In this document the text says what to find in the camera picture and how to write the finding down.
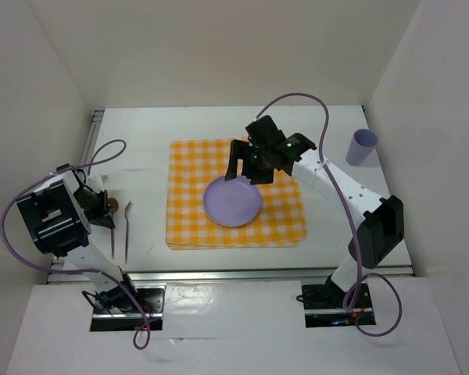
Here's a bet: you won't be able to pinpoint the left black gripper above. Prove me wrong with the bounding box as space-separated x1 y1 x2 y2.
73 188 114 229

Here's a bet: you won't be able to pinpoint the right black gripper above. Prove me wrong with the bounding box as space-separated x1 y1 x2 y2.
224 139 274 185

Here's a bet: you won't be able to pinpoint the copper spoon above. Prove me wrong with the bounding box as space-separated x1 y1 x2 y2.
107 198 119 259

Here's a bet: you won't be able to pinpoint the copper fork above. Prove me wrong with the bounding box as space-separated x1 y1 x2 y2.
124 201 132 264

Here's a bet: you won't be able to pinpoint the yellow white checkered cloth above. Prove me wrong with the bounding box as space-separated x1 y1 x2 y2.
166 139 306 250

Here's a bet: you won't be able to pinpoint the purple plastic plate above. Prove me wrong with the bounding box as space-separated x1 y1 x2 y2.
202 176 263 227

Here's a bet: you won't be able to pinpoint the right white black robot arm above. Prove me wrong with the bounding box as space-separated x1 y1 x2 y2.
225 116 404 306

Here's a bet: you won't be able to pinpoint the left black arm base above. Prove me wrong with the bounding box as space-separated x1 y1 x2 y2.
81 279 167 333

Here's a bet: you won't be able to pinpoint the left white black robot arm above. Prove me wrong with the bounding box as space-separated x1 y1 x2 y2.
15 164 140 313

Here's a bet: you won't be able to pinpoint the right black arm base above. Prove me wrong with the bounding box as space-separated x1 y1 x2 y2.
295 277 376 328

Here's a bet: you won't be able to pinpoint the purple plastic cup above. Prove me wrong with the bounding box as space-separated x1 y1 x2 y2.
345 129 378 166

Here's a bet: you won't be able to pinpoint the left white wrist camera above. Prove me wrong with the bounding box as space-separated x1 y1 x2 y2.
87 175 109 193

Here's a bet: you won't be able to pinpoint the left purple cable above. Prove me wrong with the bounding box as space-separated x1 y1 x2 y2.
0 138 154 350

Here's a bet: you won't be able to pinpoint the purple cable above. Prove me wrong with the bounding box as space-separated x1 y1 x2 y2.
254 91 403 338
0 138 154 350

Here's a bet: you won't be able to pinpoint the aluminium left side rail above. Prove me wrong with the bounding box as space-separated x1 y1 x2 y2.
81 110 105 164

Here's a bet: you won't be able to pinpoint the aluminium rail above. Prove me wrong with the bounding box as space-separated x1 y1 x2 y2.
81 110 105 164
46 266 414 284

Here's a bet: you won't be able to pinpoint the aluminium front rail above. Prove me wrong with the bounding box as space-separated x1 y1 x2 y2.
46 266 414 284

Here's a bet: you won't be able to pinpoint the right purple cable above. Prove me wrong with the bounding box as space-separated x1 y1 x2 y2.
254 91 403 338

